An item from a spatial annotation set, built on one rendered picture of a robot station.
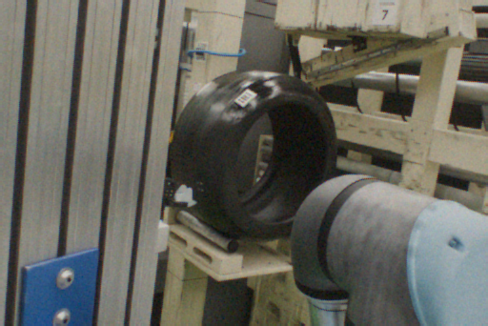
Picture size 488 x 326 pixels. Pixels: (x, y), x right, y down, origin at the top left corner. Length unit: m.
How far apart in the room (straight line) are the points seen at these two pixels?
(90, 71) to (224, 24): 1.56
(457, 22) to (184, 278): 1.34
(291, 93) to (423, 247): 1.28
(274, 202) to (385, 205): 1.57
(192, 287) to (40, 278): 1.73
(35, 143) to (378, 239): 0.29
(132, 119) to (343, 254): 0.23
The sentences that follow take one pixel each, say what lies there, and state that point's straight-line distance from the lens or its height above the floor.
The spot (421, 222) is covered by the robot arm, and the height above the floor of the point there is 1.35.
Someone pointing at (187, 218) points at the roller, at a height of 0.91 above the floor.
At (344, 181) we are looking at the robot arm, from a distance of 0.53.
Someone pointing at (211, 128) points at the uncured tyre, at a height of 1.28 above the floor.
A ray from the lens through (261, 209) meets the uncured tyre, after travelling 2.03.
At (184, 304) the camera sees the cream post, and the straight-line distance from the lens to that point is 2.18.
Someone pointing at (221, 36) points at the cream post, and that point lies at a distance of 1.98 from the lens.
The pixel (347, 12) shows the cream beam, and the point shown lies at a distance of 1.84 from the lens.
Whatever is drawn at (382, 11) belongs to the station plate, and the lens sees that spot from 1.74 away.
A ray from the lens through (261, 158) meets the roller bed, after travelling 2.32.
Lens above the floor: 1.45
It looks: 9 degrees down
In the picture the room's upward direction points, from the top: 8 degrees clockwise
